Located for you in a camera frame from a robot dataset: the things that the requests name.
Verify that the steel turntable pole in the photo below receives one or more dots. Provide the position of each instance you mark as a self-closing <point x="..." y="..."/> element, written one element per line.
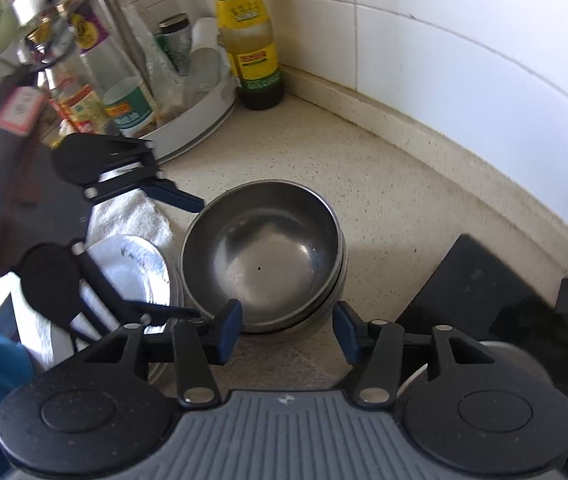
<point x="121" y="25"/>

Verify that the white turntable tray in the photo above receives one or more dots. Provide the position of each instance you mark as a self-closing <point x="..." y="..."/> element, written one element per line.
<point x="199" y="110"/>

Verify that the purple label bottle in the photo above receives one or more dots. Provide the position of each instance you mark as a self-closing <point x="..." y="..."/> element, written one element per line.
<point x="89" y="30"/>

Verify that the black induction cooktop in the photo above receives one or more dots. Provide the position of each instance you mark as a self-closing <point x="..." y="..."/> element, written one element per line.
<point x="484" y="290"/>

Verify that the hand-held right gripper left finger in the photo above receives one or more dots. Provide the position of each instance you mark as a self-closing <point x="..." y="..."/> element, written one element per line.
<point x="229" y="332"/>

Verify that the large yellow label oil bottle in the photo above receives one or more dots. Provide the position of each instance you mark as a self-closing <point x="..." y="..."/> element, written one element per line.
<point x="249" y="35"/>

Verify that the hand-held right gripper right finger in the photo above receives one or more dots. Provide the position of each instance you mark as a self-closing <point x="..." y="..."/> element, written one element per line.
<point x="345" y="332"/>

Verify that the white towel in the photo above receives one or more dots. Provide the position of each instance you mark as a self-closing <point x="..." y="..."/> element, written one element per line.
<point x="129" y="217"/>

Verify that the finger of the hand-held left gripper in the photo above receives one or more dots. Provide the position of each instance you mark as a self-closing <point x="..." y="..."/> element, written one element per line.
<point x="176" y="198"/>
<point x="164" y="312"/>

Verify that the floral white plate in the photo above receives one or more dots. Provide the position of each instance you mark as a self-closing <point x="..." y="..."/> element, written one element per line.
<point x="134" y="270"/>

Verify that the yellow red label clear bottle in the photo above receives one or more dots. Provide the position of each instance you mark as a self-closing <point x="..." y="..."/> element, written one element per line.
<point x="81" y="107"/>

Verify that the stainless steel bowl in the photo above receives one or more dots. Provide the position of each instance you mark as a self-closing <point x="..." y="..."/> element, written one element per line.
<point x="264" y="245"/>
<point x="309" y="327"/>

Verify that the green white label bottle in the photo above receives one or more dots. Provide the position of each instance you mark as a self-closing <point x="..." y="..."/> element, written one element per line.
<point x="129" y="107"/>

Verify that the clear plastic cup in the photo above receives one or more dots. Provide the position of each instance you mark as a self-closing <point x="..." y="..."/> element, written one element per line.
<point x="206" y="55"/>

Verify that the small jar with dark lid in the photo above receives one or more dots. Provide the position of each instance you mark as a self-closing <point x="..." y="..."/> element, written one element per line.
<point x="174" y="40"/>

